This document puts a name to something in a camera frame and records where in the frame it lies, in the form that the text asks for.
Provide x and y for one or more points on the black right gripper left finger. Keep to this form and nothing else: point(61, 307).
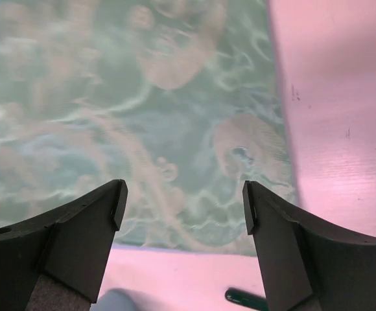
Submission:
point(57, 260)

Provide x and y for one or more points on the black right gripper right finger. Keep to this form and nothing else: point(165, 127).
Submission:
point(306, 262)

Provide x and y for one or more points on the teal green cloth napkin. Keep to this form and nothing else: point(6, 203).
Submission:
point(177, 98)

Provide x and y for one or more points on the light blue ceramic mug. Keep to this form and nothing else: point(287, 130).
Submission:
point(115, 300)

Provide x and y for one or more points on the gold knife dark handle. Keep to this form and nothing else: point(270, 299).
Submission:
point(246, 299)

